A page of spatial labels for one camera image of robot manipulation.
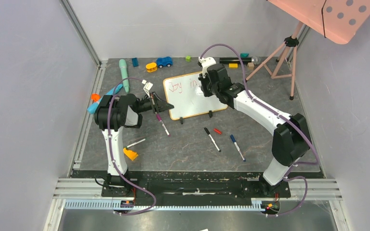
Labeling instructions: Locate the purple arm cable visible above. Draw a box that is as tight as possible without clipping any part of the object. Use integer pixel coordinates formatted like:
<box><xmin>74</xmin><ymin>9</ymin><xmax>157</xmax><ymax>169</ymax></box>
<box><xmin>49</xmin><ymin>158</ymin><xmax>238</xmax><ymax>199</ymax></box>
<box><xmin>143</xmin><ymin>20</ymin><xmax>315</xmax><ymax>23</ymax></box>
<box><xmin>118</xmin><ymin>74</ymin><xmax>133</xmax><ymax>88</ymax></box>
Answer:
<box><xmin>199</xmin><ymin>43</ymin><xmax>320</xmax><ymax>218</ymax></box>
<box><xmin>106</xmin><ymin>77</ymin><xmax>158</xmax><ymax>217</ymax></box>

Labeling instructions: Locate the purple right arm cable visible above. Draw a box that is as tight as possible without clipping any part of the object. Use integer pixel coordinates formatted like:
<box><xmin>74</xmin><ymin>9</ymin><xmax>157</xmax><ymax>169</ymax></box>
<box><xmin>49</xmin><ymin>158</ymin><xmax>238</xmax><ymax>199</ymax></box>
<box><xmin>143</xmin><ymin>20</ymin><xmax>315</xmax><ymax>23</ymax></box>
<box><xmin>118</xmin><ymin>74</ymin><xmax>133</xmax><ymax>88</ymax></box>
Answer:
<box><xmin>199</xmin><ymin>43</ymin><xmax>320</xmax><ymax>218</ymax></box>

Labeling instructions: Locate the pink tripod stand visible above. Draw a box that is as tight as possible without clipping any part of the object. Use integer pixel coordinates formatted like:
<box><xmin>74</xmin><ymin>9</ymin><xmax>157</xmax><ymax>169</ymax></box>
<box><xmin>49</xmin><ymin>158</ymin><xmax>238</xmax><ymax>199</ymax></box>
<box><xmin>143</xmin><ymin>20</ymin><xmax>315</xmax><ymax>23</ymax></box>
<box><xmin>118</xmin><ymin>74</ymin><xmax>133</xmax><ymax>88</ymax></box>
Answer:
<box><xmin>245</xmin><ymin>21</ymin><xmax>304</xmax><ymax>101</ymax></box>

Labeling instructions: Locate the beige wooden cube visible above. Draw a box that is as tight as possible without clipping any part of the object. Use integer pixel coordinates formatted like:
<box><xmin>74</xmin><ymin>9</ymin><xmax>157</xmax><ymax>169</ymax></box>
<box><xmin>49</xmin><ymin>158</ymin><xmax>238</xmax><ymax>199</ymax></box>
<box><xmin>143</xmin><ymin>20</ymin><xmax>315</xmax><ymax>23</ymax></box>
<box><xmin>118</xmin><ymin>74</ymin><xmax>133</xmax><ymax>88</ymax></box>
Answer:
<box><xmin>247</xmin><ymin>63</ymin><xmax>255</xmax><ymax>70</ymax></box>

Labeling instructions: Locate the purple capped whiteboard marker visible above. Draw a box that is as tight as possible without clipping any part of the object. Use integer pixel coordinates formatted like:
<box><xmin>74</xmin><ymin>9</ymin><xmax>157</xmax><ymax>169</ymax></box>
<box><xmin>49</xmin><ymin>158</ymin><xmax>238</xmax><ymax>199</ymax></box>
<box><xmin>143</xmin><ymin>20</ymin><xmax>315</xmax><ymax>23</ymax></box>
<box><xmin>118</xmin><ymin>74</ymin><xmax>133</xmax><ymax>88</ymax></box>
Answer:
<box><xmin>156</xmin><ymin>114</ymin><xmax>171</xmax><ymax>137</ymax></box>

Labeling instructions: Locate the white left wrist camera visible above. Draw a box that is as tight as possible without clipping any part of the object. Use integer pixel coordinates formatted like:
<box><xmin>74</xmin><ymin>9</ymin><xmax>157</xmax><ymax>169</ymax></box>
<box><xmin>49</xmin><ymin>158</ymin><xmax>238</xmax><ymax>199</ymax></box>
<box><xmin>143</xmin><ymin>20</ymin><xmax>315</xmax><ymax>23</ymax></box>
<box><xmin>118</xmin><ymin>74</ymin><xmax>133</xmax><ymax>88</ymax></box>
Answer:
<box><xmin>142</xmin><ymin>79</ymin><xmax>153</xmax><ymax>97</ymax></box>

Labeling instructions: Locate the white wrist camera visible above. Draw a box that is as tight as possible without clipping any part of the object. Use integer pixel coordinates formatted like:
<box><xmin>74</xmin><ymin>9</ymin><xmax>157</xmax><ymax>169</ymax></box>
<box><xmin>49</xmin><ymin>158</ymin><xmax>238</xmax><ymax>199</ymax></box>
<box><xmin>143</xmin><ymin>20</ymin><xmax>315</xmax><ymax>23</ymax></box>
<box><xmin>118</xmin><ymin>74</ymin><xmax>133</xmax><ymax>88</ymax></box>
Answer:
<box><xmin>198</xmin><ymin>57</ymin><xmax>216</xmax><ymax>75</ymax></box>
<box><xmin>142</xmin><ymin>79</ymin><xmax>153</xmax><ymax>97</ymax></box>

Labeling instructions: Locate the blue capped whiteboard marker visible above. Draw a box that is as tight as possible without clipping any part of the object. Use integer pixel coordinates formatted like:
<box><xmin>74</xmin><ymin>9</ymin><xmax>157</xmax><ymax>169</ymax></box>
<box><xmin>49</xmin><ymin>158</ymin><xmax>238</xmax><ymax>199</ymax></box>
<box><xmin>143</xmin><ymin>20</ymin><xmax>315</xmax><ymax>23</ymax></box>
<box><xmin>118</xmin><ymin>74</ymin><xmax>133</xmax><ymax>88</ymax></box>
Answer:
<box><xmin>230</xmin><ymin>134</ymin><xmax>246</xmax><ymax>162</ymax></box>

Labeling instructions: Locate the dark blue block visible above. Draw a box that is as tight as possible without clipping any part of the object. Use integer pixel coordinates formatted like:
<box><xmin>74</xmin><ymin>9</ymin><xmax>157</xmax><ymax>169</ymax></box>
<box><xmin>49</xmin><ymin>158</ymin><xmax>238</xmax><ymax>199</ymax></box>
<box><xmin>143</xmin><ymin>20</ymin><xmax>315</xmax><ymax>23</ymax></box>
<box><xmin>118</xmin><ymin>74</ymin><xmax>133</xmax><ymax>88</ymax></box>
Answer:
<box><xmin>132</xmin><ymin>58</ymin><xmax>139</xmax><ymax>67</ymax></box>

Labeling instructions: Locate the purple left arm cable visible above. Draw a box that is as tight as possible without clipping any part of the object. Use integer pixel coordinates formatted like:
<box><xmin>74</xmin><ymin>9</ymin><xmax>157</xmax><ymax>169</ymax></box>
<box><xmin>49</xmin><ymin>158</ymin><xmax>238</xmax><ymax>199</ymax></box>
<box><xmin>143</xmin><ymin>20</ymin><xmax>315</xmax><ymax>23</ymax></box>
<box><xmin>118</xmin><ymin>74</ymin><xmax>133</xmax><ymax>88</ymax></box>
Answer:
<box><xmin>106</xmin><ymin>77</ymin><xmax>158</xmax><ymax>217</ymax></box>

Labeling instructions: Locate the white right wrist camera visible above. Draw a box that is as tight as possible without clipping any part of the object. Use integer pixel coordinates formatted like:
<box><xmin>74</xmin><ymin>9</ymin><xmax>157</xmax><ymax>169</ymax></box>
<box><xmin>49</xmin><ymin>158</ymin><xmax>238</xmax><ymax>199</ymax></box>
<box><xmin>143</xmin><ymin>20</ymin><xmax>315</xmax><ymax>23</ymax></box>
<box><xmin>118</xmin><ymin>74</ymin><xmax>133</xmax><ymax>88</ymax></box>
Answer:
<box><xmin>198</xmin><ymin>57</ymin><xmax>216</xmax><ymax>75</ymax></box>

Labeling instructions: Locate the orange wedge block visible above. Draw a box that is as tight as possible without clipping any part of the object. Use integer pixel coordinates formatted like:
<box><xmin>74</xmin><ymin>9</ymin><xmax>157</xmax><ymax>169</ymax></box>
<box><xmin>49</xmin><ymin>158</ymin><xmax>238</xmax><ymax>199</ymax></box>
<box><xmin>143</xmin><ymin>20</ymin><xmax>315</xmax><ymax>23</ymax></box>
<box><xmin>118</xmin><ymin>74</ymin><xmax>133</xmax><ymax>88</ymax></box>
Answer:
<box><xmin>123</xmin><ymin>148</ymin><xmax>138</xmax><ymax>161</ymax></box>

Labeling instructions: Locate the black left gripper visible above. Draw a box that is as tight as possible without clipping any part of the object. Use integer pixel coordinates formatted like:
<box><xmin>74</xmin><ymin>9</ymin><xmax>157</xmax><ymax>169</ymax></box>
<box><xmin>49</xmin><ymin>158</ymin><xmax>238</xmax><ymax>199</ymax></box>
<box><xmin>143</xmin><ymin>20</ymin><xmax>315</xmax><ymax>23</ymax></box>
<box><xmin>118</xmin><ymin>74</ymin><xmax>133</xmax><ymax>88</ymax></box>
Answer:
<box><xmin>136</xmin><ymin>92</ymin><xmax>174</xmax><ymax>114</ymax></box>

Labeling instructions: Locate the black cylinder tube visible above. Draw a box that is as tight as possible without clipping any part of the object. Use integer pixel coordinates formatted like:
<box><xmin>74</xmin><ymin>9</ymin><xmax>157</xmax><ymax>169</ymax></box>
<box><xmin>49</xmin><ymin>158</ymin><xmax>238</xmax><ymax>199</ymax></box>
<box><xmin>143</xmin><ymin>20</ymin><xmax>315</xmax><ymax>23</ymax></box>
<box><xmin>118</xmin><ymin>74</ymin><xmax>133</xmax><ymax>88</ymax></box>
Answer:
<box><xmin>219</xmin><ymin>57</ymin><xmax>253</xmax><ymax>64</ymax></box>

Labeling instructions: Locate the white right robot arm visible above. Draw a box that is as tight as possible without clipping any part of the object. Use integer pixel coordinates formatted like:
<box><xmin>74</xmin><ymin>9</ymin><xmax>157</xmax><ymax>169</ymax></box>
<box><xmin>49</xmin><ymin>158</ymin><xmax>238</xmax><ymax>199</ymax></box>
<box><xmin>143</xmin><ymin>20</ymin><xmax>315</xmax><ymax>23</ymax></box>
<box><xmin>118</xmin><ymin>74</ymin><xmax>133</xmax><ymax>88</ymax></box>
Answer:
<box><xmin>198</xmin><ymin>63</ymin><xmax>311</xmax><ymax>196</ymax></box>

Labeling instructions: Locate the pink perforated board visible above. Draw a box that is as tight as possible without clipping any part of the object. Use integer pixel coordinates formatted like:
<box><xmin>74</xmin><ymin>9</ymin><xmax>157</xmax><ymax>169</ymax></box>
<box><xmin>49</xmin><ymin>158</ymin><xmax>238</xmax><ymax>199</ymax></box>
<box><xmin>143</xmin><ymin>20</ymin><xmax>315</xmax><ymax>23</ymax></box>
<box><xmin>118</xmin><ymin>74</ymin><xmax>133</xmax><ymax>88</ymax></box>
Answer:
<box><xmin>270</xmin><ymin>0</ymin><xmax>370</xmax><ymax>45</ymax></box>

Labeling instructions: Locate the blue toy car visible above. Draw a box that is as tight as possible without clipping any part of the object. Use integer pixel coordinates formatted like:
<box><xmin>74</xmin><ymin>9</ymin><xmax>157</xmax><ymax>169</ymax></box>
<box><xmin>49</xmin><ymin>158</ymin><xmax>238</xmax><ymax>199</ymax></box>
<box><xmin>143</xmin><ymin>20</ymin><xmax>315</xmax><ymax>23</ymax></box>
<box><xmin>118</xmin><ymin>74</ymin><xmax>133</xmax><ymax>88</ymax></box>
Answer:
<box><xmin>156</xmin><ymin>56</ymin><xmax>173</xmax><ymax>68</ymax></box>

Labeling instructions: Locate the mint green toy tube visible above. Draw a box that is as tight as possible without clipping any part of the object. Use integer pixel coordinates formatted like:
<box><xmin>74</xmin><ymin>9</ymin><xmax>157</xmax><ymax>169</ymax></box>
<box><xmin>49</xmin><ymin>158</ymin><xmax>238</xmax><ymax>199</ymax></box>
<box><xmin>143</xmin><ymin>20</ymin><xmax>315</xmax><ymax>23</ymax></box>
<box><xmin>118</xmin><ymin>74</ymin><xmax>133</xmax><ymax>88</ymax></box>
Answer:
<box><xmin>119</xmin><ymin>59</ymin><xmax>130</xmax><ymax>93</ymax></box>

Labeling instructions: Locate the orange toy piece left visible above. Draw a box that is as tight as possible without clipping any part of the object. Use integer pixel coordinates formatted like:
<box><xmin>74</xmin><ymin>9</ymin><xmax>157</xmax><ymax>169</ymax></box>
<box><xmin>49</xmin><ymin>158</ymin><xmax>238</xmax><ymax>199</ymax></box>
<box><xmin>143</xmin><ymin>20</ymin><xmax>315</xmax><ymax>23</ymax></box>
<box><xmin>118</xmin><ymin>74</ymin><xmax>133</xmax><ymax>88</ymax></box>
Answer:
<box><xmin>91</xmin><ymin>93</ymin><xmax>101</xmax><ymax>102</ymax></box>

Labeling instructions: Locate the white comb cable duct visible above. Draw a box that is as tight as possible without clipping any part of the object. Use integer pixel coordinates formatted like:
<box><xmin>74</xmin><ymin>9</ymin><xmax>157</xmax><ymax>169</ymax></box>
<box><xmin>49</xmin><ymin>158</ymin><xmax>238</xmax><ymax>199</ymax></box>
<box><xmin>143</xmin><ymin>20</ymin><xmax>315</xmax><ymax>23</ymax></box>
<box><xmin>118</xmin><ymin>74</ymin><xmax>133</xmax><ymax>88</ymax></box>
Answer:
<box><xmin>64</xmin><ymin>199</ymin><xmax>265</xmax><ymax>212</ymax></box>

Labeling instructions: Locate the white whiteboard orange frame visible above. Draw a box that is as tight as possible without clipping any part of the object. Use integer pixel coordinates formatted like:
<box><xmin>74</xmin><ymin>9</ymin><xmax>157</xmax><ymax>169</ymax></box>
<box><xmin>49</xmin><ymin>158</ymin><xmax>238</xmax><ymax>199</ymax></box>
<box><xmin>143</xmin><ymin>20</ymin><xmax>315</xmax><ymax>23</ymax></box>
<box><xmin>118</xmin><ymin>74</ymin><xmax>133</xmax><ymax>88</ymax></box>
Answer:
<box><xmin>163</xmin><ymin>72</ymin><xmax>228</xmax><ymax>120</ymax></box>

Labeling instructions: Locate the black capped whiteboard marker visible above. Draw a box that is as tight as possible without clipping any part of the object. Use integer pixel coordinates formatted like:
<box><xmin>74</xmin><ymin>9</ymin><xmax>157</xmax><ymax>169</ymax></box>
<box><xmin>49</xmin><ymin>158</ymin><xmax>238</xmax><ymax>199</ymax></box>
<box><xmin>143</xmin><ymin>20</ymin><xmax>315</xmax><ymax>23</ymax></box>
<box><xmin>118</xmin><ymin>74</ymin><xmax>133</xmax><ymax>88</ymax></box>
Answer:
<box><xmin>204</xmin><ymin>127</ymin><xmax>221</xmax><ymax>152</ymax></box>

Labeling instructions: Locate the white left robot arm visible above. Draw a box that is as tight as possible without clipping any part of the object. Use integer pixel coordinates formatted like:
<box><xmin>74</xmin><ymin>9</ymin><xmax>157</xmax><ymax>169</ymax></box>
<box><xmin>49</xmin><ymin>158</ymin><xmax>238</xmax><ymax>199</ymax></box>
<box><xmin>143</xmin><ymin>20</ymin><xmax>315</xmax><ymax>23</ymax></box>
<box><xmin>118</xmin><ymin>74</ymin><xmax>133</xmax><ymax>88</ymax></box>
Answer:
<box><xmin>93</xmin><ymin>92</ymin><xmax>174</xmax><ymax>196</ymax></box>

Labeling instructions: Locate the teal block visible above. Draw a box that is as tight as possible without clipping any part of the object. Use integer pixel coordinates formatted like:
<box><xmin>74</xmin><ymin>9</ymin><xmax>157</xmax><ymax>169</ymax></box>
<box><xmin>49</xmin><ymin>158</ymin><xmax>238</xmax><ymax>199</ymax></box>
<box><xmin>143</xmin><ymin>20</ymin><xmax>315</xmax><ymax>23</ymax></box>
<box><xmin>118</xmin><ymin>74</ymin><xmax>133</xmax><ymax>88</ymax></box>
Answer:
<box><xmin>240</xmin><ymin>53</ymin><xmax>249</xmax><ymax>58</ymax></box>

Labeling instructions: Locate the yellow oval toy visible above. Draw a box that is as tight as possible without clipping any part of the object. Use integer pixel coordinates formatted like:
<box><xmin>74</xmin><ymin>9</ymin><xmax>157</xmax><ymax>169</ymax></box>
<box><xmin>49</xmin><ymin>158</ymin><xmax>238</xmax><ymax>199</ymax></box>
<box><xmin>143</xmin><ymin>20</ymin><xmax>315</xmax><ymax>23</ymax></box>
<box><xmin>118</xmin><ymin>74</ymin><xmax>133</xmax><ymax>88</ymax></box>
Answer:
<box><xmin>145</xmin><ymin>62</ymin><xmax>158</xmax><ymax>73</ymax></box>

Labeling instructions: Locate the light blue toy tube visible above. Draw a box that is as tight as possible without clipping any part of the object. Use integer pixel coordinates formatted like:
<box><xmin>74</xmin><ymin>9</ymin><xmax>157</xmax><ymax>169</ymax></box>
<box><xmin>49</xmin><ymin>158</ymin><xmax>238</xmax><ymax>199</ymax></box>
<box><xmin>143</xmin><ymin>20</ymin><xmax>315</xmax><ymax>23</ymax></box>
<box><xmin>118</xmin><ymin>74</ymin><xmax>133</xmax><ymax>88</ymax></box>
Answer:
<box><xmin>87</xmin><ymin>84</ymin><xmax>123</xmax><ymax>115</ymax></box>

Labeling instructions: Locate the green capped whiteboard marker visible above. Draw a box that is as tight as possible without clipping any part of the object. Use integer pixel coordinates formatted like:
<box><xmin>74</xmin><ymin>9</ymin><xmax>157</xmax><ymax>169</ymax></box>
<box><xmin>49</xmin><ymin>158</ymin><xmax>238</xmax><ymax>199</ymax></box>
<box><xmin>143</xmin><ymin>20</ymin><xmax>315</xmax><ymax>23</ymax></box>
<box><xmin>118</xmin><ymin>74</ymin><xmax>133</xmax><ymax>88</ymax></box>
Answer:
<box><xmin>118</xmin><ymin>138</ymin><xmax>146</xmax><ymax>150</ymax></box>

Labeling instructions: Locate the clear plastic ball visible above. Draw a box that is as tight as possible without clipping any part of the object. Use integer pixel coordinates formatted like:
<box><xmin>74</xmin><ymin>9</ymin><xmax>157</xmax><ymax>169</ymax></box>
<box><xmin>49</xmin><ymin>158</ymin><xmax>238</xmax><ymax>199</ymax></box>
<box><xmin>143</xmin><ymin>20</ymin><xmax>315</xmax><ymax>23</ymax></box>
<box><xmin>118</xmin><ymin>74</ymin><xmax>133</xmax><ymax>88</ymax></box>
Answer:
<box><xmin>251</xmin><ymin>56</ymin><xmax>262</xmax><ymax>65</ymax></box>

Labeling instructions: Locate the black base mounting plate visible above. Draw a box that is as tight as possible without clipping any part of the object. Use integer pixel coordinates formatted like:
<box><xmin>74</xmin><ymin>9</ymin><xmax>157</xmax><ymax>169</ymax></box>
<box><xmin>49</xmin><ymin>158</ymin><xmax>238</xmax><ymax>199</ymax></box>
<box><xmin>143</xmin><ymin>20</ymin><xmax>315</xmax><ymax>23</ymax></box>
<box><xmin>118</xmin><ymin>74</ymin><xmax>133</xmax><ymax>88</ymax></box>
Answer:
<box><xmin>71</xmin><ymin>170</ymin><xmax>291</xmax><ymax>206</ymax></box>

